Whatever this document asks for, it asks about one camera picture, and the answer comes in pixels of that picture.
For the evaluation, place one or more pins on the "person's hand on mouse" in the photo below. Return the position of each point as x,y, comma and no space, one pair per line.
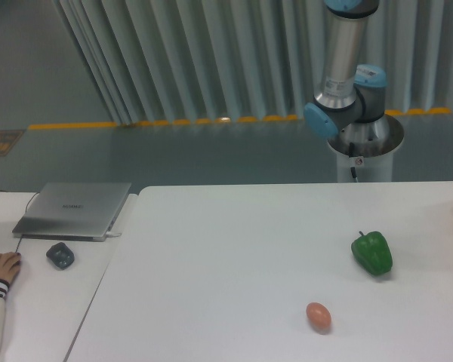
10,264

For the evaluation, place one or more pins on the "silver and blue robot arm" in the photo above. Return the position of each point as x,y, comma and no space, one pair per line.
339,100

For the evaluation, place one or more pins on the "green bell pepper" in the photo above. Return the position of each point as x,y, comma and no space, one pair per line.
372,252

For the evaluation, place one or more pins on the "black charger adapter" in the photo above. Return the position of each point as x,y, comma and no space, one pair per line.
61,256

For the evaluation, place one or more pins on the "silver closed laptop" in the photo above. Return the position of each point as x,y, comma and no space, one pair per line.
73,211

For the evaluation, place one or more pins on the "white laptop plug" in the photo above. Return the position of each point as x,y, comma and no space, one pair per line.
112,235

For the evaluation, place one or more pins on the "white pleated curtain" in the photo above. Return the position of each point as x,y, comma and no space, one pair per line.
184,61

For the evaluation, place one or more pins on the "brown egg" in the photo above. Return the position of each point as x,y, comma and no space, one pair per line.
318,316

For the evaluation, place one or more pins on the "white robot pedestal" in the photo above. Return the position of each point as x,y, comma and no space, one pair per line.
365,151

